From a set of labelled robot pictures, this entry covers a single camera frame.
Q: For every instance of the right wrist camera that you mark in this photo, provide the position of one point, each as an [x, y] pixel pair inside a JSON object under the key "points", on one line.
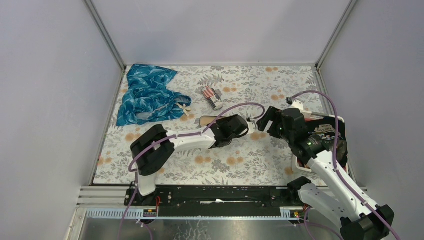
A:
{"points": [[295, 104]]}

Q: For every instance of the blue patterned fabric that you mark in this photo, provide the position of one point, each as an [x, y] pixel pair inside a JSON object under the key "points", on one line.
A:
{"points": [[148, 99]]}

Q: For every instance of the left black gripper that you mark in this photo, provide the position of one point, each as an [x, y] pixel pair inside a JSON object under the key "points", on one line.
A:
{"points": [[220, 122]]}

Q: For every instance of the flag pattern glasses case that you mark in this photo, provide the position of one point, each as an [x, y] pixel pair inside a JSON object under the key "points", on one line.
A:
{"points": [[212, 97]]}

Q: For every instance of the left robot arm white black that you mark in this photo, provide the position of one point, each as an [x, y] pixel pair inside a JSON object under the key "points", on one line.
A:
{"points": [[153, 149]]}

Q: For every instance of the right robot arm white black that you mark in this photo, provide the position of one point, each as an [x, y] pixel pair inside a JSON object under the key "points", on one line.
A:
{"points": [[357, 216]]}

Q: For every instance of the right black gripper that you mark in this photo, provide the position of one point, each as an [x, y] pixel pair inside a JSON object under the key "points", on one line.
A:
{"points": [[273, 114]]}

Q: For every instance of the black glasses case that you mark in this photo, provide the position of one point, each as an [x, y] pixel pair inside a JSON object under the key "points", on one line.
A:
{"points": [[206, 120]]}

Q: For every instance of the white storage bin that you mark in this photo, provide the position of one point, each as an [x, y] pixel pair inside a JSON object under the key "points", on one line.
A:
{"points": [[297, 165]]}

